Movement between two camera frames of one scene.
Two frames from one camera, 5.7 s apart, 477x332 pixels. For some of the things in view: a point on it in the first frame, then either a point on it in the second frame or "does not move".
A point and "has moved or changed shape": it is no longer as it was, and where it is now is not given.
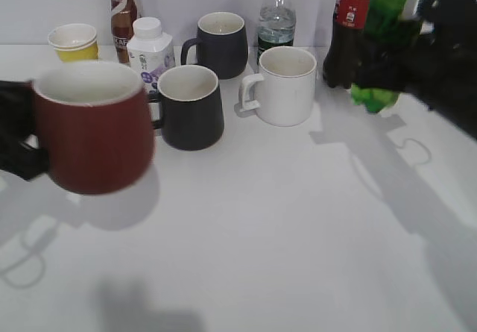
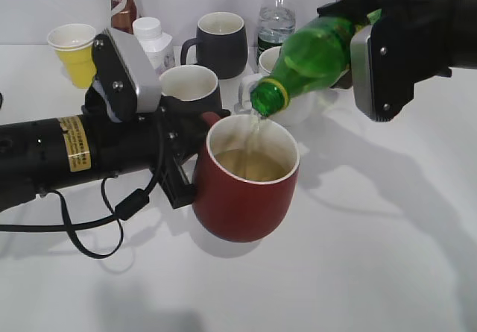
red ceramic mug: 95,120 has moved or changed shape
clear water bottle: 276,16 does not move
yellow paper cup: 74,42 does not move
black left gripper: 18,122 -> 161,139
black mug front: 191,116 does not move
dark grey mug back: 221,45 does not move
